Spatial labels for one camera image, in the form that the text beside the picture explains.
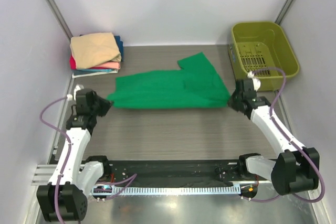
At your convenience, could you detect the teal folded t-shirt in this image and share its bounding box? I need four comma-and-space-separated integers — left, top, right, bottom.
69, 35, 124, 78

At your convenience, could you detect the left aluminium corner post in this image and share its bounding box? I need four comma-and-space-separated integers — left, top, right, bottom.
45, 0, 72, 40

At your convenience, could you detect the aluminium frame rail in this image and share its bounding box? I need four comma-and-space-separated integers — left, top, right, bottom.
31, 163, 320, 186

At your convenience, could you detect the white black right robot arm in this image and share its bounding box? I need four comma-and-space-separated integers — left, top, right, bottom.
228, 78, 320, 196

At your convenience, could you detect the olive green plastic basket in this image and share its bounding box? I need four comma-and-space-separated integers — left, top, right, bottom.
228, 22, 300, 81

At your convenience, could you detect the magenta folded t-shirt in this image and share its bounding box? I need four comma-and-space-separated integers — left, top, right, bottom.
69, 55, 77, 70

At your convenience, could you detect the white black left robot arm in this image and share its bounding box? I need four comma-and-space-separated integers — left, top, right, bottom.
36, 88, 112, 223

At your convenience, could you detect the green t-shirt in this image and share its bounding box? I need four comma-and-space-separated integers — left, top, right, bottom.
107, 52, 230, 109

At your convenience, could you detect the beige folded t-shirt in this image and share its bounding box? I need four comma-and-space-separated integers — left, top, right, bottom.
70, 33, 121, 69

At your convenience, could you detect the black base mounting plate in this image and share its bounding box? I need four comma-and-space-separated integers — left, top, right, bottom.
110, 159, 260, 188

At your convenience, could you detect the pink folded t-shirt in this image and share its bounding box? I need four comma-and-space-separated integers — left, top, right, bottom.
93, 61, 121, 69

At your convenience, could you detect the slotted cable duct rail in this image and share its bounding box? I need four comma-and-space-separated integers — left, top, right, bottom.
91, 184, 241, 197

